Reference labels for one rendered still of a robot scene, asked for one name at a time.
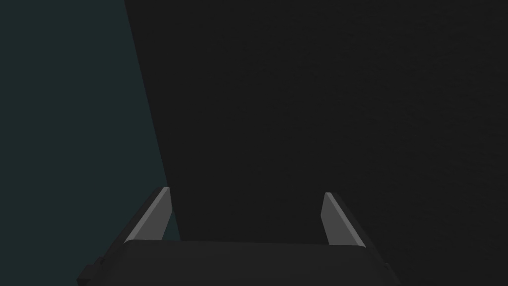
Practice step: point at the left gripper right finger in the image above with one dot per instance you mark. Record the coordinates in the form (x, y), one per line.
(340, 226)

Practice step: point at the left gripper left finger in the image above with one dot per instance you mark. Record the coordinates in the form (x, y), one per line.
(152, 220)

